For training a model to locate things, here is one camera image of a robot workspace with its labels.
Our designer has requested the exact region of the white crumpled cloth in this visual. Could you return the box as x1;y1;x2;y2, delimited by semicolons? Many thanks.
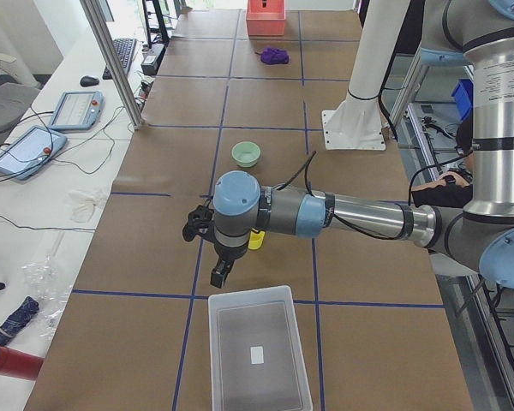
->
68;189;108;223

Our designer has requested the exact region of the clear plastic storage box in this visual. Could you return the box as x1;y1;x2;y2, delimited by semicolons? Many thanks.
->
208;285;313;410

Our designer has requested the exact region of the aluminium frame post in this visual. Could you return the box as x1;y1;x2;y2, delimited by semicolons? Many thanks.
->
80;0;144;130

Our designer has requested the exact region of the black keyboard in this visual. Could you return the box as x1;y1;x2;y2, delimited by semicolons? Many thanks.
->
113;38;138;75

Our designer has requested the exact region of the black computer mouse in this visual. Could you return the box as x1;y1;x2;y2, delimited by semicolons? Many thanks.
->
80;75;99;87

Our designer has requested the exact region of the blue parts bin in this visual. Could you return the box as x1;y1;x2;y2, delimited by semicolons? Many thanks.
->
451;79;473;121

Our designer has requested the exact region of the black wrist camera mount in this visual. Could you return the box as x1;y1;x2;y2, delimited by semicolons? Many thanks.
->
182;205;215;242

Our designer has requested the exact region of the teach pendant tablet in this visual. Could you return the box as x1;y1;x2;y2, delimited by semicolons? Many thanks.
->
48;91;104;132
0;126;68;180

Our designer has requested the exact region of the black power adapter box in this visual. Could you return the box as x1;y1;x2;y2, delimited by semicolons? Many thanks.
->
140;44;166;76

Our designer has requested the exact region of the person black sleeve forearm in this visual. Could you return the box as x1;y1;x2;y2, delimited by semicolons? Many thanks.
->
410;171;473;208

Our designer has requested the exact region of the pink plastic bin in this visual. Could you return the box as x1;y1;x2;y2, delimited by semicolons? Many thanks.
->
246;0;286;36

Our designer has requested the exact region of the purple cloth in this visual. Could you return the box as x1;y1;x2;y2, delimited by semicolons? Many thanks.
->
255;46;290;65

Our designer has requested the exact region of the lower teach pendant tablet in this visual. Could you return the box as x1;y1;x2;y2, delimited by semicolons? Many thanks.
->
0;126;68;180

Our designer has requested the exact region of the upper teach pendant tablet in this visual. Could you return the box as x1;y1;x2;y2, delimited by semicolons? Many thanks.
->
48;91;104;132

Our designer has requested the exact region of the clear crumpled plastic wrap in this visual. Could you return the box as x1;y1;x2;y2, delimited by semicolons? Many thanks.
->
21;256;74;341

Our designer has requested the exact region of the yellow plastic cup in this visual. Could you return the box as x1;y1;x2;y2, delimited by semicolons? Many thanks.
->
248;229;266;251

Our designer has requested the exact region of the dark blue folded cloth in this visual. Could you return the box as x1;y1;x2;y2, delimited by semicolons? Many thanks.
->
0;296;39;346

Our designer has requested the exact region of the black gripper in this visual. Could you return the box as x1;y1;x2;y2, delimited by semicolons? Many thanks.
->
210;229;249;287

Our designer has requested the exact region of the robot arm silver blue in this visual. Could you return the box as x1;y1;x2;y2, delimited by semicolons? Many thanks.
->
207;1;514;289

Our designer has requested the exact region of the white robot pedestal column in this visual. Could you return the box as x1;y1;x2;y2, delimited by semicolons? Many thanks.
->
321;1;412;151

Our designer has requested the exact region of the red cylinder tube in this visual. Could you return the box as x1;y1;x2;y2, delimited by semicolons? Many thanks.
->
0;346;44;381

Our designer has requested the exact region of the mint green bowl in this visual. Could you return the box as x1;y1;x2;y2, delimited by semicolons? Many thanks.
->
231;141;261;168

